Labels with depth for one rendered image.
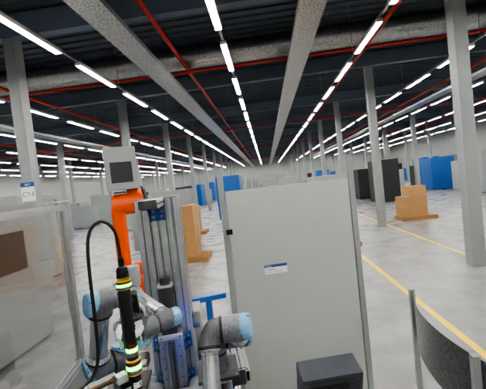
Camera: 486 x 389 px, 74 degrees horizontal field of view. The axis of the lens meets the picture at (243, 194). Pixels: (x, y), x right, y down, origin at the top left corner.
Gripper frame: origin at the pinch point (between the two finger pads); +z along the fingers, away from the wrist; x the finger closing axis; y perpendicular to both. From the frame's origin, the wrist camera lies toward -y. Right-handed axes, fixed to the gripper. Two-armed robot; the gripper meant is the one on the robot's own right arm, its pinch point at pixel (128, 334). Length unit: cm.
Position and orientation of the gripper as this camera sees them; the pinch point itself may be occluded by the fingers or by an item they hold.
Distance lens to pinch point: 107.8
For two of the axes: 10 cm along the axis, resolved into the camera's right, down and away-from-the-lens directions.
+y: 1.1, 9.9, 0.5
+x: -9.6, 1.1, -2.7
